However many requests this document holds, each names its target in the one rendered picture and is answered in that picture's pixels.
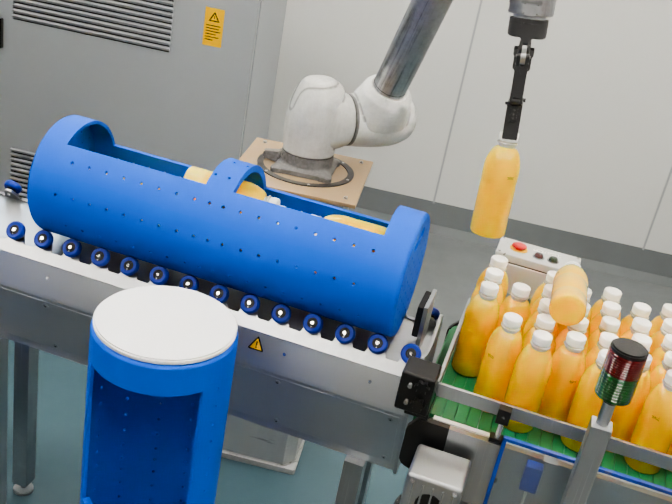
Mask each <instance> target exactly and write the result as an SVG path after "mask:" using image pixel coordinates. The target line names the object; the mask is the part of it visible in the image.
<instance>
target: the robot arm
mask: <svg viewBox="0 0 672 504"><path fill-rule="evenodd" d="M452 2H453V0H411V1H410V3H409V5H408V8H407V10H406V12H405V14H404V16H403V18H402V21H401V23H400V25H399V27H398V29H397V31H396V33H395V36H394V38H393V40H392V42H391V44H390V46H389V48H388V51H387V53H386V55H385V57H384V59H383V61H382V64H381V66H380V68H379V70H378V72H377V74H376V75H373V76H370V77H368V78H367V79H366V80H365V81H364V82H363V83H362V84H361V85H360V86H359V87H358V88H357V89H356V90H355V91H354V93H345V91H344V88H343V86H342V85H341V84H340V83H339V82H338V81H337V80H335V79H333V78H332V77H329V76H325V75H309V76H307V77H305V78H304V79H303V80H301V81H300V82H299V83H298V85H297V86H296V88H295V90H294V91H293V93H292V96H291V98H290V101H289V104H288V108H287V113H286V118H285V124H284V133H283V147H282V148H280V149H273V148H265V149H264V150H265V151H264V152H263V157H265V158H268V159H270V160H273V161H275V163H274V164H272V165H271V166H270V171H271V172H274V173H282V174H287V175H292V176H296V177H301V178H306V179H310V180H315V181H318V182H321V183H325V184H327V183H331V181H332V175H333V173H334V171H335V169H336V168H337V167H339V166H340V161H339V160H338V159H334V152H335V149H338V148H341V147H344V146H354V147H383V146H390V145H394V144H397V143H400V142H402V141H404V140H405V139H407V138H408V137H409V136H410V135H411V134H412V132H413V131H414V129H415V126H416V122H417V113H416V108H415V106H414V104H413V102H412V101H411V95H410V92H409V90H408V88H409V86H410V84H411V82H412V80H413V79H414V77H415V75H416V73H417V71H418V69H419V67H420V65H421V63H422V61H423V59H424V57H425V55H426V53H427V51H428V49H429V47H430V45H431V43H432V41H433V39H434V37H435V35H436V33H437V31H438V29H439V27H440V25H441V23H442V21H443V19H444V18H445V16H446V14H447V12H448V10H449V8H450V6H451V4H452ZM509 2H510V4H509V9H508V12H509V13H513V16H510V19H509V25H508V31H507V33H508V35H510V36H513V37H520V43H519V46H514V50H513V51H514V52H513V55H514V60H513V66H512V68H513V70H514V76H513V82H512V88H511V92H510V96H509V100H508V102H507V101H505V105H507V109H506V115H505V121H504V127H503V133H502V139H509V140H517V136H518V131H519V125H520V119H521V113H522V107H523V102H525V101H526V99H525V98H523V94H524V87H525V82H526V76H527V72H528V71H529V70H530V66H531V60H532V58H533V56H534V52H535V48H531V41H532V39H536V40H543V39H545V38H546V35H547V30H548V24H549V20H546V17H547V18H550V17H553V16H554V11H555V5H556V0H509Z"/></svg>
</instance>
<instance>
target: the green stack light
mask: <svg viewBox="0 0 672 504"><path fill-rule="evenodd" d="M639 380H640V379H639ZM639 380H638V381H634V382H626V381H622V380H619V379H616V378H614V377H612V376H611V375H609V374H608V373H607V372H606V371H605V370H604V368H603V365H602V368H601V371H600V374H599V377H598V380H597V382H596V385H595V388H594V391H595V393H596V395H597V396H598V397H599V398H600V399H601V400H603V401H605V402H607V403H609V404H612V405H615V406H626V405H629V404H630V403H631V401H632V399H633V396H634V393H635V391H636V388H637V385H638V383H639Z"/></svg>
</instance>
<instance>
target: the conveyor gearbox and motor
mask: <svg viewBox="0 0 672 504"><path fill-rule="evenodd" d="M470 467H471V461H470V460H468V459H465V458H462V457H459V456H456V455H453V454H450V453H447V452H444V451H441V450H438V449H435V448H432V447H429V446H426V445H423V444H420V445H418V447H417V450H416V452H415V455H414V457H413V460H412V463H411V465H410V468H409V470H408V473H407V477H406V480H405V484H404V488H403V492H402V494H401V495H399V496H398V497H397V499H396V500H395V502H394V504H460V501H461V498H462V495H463V491H464V488H465V484H466V481H467V477H468V474H469V470H470Z"/></svg>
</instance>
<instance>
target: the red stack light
mask: <svg viewBox="0 0 672 504"><path fill-rule="evenodd" d="M647 359H648V358H647ZM647 359H646V360H643V361H631V360H627V359H625V358H622V357H620V356H619V355H617V354H616V353H615V352H614V351H613V350H612V348H611V346H609V349H608V351H607V354H606V357H605V360H604V363H603V368H604V370H605V371H606V372H607V373H608V374H609V375H611V376H612V377H614V378H616V379H619V380H622V381H626V382H634V381H638V380H639V379H640V378H641V375H642V372H643V370H644V367H645V364H646V362H647Z"/></svg>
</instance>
